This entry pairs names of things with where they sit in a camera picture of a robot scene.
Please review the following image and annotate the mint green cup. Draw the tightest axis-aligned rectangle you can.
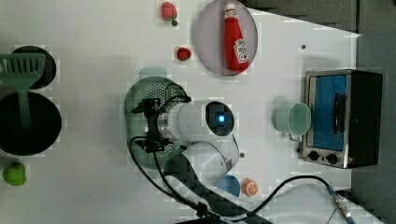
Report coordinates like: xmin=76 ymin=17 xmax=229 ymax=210
xmin=274 ymin=103 xmax=311 ymax=142

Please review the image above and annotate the large black pot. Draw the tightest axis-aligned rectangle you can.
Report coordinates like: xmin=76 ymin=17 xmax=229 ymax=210
xmin=0 ymin=92 xmax=62 ymax=156

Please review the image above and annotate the green plastic spatula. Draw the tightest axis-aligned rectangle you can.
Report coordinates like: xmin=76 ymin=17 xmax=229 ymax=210
xmin=0 ymin=53 xmax=46 ymax=130

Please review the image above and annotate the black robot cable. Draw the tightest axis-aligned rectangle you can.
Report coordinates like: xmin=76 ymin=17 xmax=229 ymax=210
xmin=128 ymin=83 xmax=356 ymax=224

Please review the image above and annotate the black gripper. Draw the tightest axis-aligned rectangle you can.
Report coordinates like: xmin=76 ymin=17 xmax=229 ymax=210
xmin=132 ymin=98 xmax=170 ymax=153

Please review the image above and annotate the small red toy strawberry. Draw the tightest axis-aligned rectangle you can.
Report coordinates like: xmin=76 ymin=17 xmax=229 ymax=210
xmin=177 ymin=47 xmax=191 ymax=61

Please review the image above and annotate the blue plastic cup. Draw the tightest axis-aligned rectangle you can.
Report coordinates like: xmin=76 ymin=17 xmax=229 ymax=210
xmin=216 ymin=175 xmax=241 ymax=197

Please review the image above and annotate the toy orange slice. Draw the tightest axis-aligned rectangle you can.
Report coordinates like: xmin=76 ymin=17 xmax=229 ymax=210
xmin=241 ymin=178 xmax=258 ymax=196

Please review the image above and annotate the red plush ketchup bottle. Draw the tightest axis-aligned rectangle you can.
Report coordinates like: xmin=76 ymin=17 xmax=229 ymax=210
xmin=223 ymin=3 xmax=249 ymax=73

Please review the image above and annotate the silver black toaster oven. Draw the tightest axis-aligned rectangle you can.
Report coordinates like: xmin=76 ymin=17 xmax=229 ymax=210
xmin=302 ymin=69 xmax=383 ymax=169

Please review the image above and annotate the pink toy strawberry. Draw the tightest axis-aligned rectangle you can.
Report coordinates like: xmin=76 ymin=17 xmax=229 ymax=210
xmin=161 ymin=2 xmax=177 ymax=21

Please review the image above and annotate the green toy pear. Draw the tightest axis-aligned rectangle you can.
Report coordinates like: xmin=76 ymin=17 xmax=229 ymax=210
xmin=3 ymin=162 xmax=26 ymax=187

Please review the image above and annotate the mint green plastic strainer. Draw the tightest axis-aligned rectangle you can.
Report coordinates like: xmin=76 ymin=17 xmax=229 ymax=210
xmin=124 ymin=66 xmax=191 ymax=170

